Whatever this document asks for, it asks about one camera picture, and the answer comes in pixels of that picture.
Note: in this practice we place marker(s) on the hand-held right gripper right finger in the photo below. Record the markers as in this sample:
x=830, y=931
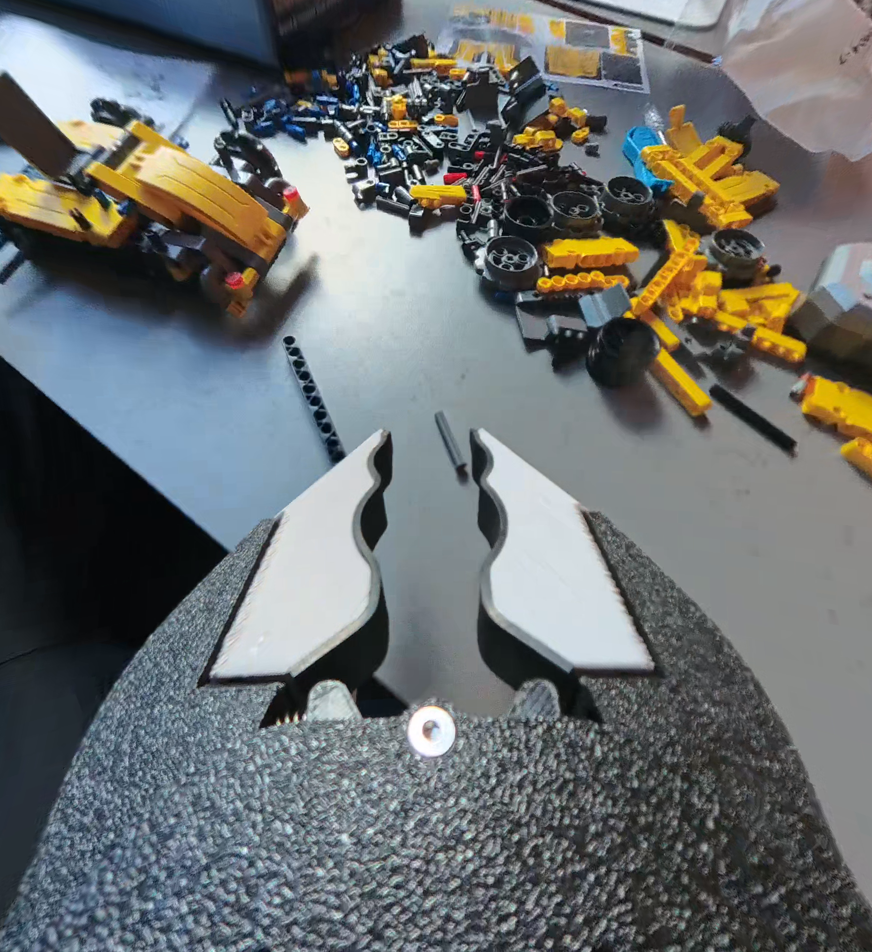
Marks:
x=562, y=587

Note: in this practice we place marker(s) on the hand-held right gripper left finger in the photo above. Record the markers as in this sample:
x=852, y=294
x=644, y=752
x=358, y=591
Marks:
x=309, y=595

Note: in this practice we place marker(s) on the small black pin connector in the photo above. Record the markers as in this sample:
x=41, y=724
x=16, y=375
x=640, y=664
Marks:
x=450, y=442

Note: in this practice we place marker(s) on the black long holed beam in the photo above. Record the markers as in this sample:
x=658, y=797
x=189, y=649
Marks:
x=309, y=387

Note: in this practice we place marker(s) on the yellow toy vehicle model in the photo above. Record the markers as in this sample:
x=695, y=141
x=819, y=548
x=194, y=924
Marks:
x=183, y=193

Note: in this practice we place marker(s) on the grey desk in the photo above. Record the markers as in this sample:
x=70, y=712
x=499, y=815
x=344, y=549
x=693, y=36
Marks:
x=406, y=357

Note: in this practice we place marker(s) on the black rubber tyre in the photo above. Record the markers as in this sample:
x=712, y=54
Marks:
x=622, y=353

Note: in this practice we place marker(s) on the person's dark jeans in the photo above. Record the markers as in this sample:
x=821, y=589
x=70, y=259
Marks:
x=71, y=520

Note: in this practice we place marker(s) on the dark grey toothed panel piece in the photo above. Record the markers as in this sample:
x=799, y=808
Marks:
x=607, y=305

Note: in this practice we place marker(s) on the yellow thin holed beam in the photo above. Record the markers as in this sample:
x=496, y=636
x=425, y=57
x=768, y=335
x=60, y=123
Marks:
x=584, y=282

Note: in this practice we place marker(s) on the grey spoked wheel hub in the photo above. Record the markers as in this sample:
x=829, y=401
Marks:
x=510, y=262

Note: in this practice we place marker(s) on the yellow flat holed panel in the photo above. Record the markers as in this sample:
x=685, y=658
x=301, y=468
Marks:
x=592, y=253

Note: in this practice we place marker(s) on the yellow long panel piece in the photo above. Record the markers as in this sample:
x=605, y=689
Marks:
x=852, y=409

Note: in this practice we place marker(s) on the dark wheel hub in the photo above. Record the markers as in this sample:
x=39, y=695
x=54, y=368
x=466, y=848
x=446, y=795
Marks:
x=737, y=251
x=577, y=210
x=529, y=216
x=627, y=197

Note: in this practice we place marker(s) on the grey motor block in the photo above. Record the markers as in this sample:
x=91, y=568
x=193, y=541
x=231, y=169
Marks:
x=852, y=297

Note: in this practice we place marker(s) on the yellow rounded bullet piece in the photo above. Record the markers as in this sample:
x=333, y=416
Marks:
x=439, y=196

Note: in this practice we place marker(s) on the pile of yellow beams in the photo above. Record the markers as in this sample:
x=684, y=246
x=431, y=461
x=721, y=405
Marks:
x=711, y=178

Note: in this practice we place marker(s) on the blue brick separator tool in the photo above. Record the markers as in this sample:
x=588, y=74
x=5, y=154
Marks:
x=640, y=149

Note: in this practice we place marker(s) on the pile of small building pieces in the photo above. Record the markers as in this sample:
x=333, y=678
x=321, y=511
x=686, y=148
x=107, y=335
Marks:
x=406, y=134

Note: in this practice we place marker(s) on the dark curved panel piece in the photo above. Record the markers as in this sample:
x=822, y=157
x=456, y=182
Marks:
x=495, y=93

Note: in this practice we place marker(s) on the yellow sticker sheet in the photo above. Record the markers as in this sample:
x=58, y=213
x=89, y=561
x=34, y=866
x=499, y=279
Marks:
x=592, y=63

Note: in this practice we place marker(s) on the clear plastic bag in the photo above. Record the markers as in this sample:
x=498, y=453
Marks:
x=800, y=67

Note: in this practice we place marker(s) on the blue cardboard box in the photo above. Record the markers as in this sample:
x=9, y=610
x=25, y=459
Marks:
x=220, y=22

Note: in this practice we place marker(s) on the white flat tray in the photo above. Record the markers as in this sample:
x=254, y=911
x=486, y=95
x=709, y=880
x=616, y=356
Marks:
x=666, y=11

